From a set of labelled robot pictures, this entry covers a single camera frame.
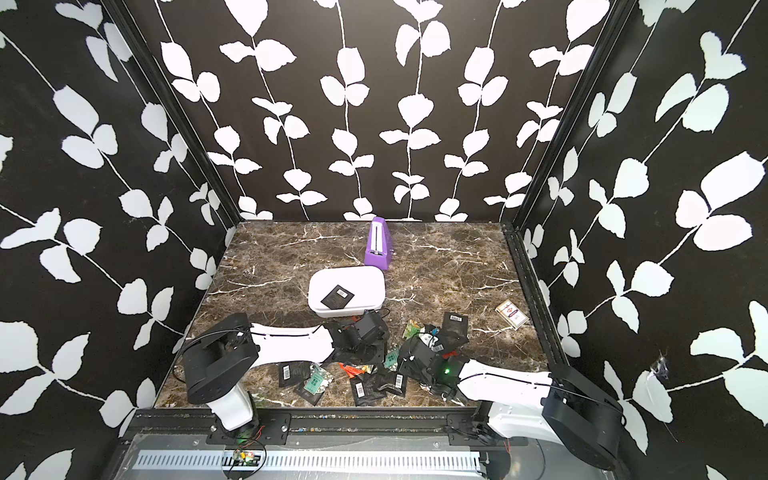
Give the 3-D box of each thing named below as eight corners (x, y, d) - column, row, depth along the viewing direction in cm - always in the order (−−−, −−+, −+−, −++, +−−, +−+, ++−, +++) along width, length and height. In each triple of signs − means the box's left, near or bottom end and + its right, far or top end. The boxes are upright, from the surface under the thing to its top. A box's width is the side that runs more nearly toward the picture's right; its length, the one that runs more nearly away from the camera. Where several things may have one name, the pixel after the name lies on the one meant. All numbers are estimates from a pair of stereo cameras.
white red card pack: (516, 331, 94) (519, 328, 92) (495, 310, 99) (497, 306, 97) (527, 322, 96) (529, 319, 94) (505, 302, 101) (507, 298, 99)
